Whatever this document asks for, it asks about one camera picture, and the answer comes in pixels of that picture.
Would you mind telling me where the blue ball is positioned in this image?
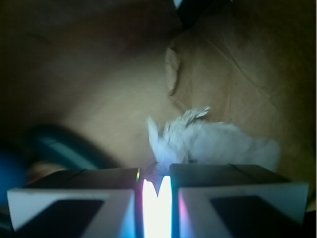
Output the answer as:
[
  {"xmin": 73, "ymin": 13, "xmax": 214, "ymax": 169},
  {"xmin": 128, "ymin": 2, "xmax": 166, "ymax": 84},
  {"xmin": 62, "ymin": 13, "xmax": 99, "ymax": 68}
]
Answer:
[{"xmin": 0, "ymin": 142, "xmax": 27, "ymax": 206}]

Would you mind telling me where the brown paper bag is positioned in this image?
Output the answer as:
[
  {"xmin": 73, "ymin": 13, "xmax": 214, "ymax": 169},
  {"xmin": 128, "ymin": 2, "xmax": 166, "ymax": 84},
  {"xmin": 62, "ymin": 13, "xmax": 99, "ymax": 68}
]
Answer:
[{"xmin": 0, "ymin": 0, "xmax": 317, "ymax": 210}]

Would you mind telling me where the white paper ball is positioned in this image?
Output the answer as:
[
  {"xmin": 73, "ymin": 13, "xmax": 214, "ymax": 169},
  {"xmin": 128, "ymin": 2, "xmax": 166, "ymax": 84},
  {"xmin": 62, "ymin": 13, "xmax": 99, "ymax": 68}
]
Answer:
[{"xmin": 147, "ymin": 107, "xmax": 281, "ymax": 172}]

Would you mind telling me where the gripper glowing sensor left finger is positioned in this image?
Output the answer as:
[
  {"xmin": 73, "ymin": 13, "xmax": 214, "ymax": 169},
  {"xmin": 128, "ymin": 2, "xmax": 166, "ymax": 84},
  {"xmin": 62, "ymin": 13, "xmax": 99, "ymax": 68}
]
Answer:
[{"xmin": 7, "ymin": 168, "xmax": 142, "ymax": 238}]

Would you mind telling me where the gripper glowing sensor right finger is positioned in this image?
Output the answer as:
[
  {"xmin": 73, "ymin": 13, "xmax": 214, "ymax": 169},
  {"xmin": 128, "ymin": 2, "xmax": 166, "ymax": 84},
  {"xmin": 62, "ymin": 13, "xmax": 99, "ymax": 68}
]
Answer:
[{"xmin": 170, "ymin": 164, "xmax": 309, "ymax": 238}]

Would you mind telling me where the dark green toy cucumber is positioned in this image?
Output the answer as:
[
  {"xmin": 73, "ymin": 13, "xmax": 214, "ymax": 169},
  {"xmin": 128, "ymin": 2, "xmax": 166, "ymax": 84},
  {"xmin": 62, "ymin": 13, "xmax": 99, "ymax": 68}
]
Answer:
[{"xmin": 25, "ymin": 124, "xmax": 120, "ymax": 170}]

